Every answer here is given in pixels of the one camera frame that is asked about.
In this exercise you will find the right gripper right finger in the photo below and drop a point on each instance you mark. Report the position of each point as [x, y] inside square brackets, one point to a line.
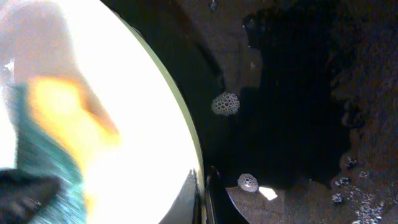
[220, 208]

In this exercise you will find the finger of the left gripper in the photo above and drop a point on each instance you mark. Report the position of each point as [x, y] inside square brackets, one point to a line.
[24, 195]

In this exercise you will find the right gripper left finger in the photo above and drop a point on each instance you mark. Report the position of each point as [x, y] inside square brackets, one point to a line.
[186, 208]

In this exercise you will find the light blue plate top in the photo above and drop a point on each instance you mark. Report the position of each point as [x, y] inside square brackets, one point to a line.
[128, 86]

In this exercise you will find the green yellow sponge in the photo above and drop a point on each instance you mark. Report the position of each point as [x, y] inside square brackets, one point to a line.
[58, 135]

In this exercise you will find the black round tray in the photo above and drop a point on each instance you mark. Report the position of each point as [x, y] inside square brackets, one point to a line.
[294, 102]

